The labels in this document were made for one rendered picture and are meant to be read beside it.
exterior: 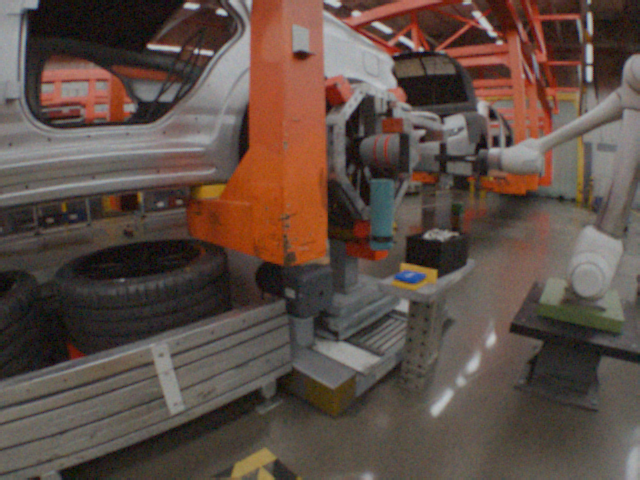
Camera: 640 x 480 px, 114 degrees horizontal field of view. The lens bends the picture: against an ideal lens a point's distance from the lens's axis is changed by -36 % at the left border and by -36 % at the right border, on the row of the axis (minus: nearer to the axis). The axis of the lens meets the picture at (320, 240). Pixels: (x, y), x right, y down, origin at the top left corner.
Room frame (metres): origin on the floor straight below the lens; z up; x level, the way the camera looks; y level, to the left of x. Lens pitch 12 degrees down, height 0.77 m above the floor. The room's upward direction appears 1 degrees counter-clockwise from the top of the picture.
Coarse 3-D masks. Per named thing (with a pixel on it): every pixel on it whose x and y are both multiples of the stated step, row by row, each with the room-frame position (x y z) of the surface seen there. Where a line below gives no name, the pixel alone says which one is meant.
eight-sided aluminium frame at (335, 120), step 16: (352, 96) 1.18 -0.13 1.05; (384, 96) 1.33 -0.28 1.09; (336, 112) 1.14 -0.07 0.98; (336, 128) 1.12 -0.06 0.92; (336, 144) 1.12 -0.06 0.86; (336, 160) 1.12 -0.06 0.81; (336, 176) 1.12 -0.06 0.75; (336, 192) 1.18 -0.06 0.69; (352, 192) 1.18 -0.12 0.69; (400, 192) 1.42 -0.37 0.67; (352, 208) 1.24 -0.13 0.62; (368, 208) 1.26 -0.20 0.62
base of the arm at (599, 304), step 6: (564, 288) 0.93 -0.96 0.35; (570, 294) 0.83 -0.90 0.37; (564, 300) 0.82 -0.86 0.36; (570, 300) 0.80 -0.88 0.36; (576, 300) 0.79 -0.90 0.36; (582, 300) 0.78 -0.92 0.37; (594, 300) 0.75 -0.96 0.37; (600, 300) 0.74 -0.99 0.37; (582, 306) 0.77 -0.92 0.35; (588, 306) 0.75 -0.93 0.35; (594, 306) 0.74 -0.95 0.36; (600, 306) 0.72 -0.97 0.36; (606, 306) 0.71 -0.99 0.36
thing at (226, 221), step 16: (240, 176) 1.00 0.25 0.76; (224, 192) 1.08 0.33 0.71; (240, 192) 1.00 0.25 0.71; (192, 208) 1.23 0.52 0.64; (208, 208) 1.12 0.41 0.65; (224, 208) 1.04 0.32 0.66; (240, 208) 0.96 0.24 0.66; (192, 224) 1.24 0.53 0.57; (208, 224) 1.13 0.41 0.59; (224, 224) 1.04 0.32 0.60; (240, 224) 0.97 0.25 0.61; (208, 240) 1.14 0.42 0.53; (224, 240) 1.05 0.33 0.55; (240, 240) 0.97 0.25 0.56
